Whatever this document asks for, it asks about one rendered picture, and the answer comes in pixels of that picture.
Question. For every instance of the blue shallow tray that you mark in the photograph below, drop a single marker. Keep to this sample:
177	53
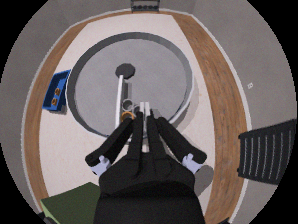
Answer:
58	80

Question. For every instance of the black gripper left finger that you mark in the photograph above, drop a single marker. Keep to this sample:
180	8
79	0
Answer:
100	159

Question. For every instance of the bronze bushing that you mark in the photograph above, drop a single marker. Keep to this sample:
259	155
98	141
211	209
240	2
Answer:
57	91
124	114
54	101

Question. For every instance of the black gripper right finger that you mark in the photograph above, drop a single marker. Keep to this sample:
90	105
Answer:
189	156

